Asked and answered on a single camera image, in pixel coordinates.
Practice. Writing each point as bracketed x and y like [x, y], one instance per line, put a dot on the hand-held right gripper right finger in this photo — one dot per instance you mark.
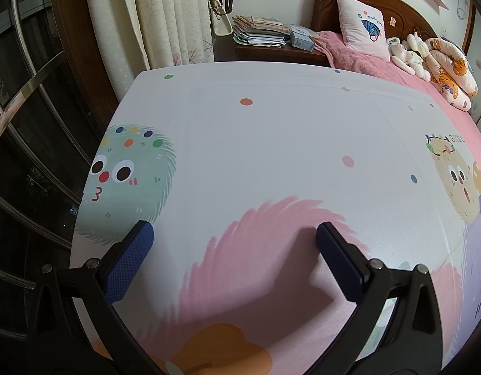
[338, 265]

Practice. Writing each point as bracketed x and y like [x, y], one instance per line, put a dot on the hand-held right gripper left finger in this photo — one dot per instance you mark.
[129, 261]

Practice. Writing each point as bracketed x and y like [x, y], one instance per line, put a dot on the cartoon printed tablecloth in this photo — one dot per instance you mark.
[263, 144]

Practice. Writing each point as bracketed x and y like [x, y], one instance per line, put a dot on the window with metal bars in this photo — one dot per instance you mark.
[29, 125]

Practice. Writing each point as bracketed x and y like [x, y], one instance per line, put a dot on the pink bed blanket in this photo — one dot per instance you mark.
[365, 64]

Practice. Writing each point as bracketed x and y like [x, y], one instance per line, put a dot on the wooden nightstand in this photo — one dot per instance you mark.
[279, 52]

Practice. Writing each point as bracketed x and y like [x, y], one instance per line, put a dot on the rolled bear print quilt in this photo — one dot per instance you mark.
[455, 74]

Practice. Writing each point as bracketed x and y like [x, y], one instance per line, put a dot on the light blue box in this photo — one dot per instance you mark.
[301, 42]

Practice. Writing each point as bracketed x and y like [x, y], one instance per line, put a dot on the white yellow plush toy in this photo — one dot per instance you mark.
[416, 45]

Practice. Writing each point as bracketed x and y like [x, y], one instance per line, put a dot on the white pillow blue print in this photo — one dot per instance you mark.
[353, 27]

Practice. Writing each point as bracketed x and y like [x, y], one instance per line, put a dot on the pale round plate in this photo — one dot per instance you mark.
[303, 28]

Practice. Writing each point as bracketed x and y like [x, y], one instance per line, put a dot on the stack of books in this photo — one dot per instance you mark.
[256, 31]

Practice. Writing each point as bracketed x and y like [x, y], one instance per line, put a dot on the cream curtain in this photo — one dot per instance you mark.
[166, 15]

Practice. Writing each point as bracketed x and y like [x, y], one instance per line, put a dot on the cream hanging bag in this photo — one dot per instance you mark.
[220, 27]

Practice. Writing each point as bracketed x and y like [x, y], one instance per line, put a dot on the wooden headboard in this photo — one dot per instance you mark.
[400, 11]

